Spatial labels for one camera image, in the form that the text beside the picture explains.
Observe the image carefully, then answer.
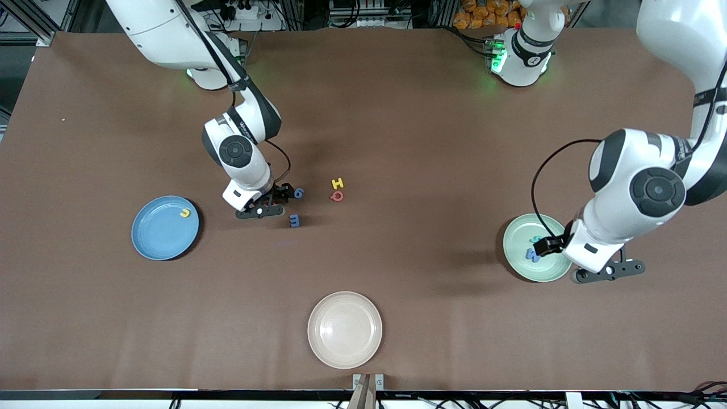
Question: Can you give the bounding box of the green plate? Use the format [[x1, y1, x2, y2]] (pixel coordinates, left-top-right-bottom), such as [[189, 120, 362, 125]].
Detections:
[[503, 213, 575, 283]]

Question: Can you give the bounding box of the blue plate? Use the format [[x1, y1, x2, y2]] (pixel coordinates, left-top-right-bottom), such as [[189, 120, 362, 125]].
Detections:
[[131, 195, 200, 261]]

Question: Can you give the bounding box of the beige plate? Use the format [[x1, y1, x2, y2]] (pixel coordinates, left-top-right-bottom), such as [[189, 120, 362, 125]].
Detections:
[[307, 291, 383, 370]]

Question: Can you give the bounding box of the white power strip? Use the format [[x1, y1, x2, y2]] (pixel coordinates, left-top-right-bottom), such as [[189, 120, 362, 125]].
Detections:
[[224, 3, 259, 20]]

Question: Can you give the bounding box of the dark equipment rack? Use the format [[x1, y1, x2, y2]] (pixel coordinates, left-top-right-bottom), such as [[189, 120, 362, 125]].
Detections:
[[328, 0, 413, 29]]

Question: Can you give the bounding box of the tan wooden stick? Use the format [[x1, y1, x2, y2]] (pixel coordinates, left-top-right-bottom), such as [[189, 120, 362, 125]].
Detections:
[[347, 375, 377, 409]]

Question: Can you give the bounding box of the orange bags pile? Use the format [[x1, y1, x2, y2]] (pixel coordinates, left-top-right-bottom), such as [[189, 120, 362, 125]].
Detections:
[[453, 0, 526, 30]]

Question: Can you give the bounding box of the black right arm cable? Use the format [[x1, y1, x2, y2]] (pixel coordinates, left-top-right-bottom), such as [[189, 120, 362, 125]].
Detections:
[[173, 0, 292, 185]]

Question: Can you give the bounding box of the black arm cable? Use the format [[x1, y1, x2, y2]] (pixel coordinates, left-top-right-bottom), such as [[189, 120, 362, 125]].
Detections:
[[173, 0, 292, 185], [530, 57, 727, 239]]

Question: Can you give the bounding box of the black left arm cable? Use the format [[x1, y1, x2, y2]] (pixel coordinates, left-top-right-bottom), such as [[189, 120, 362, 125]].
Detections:
[[530, 57, 727, 239]]

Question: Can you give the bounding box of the black cable bundle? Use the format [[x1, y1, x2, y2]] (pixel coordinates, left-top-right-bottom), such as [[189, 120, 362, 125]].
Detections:
[[676, 381, 727, 407]]

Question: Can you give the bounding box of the metal table edge bracket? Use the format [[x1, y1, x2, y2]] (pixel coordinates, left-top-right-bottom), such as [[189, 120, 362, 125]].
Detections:
[[353, 373, 385, 393]]

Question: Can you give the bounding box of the black base cable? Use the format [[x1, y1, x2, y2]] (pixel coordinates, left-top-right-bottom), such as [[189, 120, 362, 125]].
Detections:
[[449, 26, 492, 55]]

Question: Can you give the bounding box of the white table edge rail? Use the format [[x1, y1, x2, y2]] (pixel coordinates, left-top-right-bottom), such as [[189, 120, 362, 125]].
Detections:
[[0, 389, 727, 409]]

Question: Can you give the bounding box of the aluminium frame profile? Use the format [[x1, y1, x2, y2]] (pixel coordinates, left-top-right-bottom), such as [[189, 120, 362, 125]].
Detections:
[[0, 0, 77, 47]]

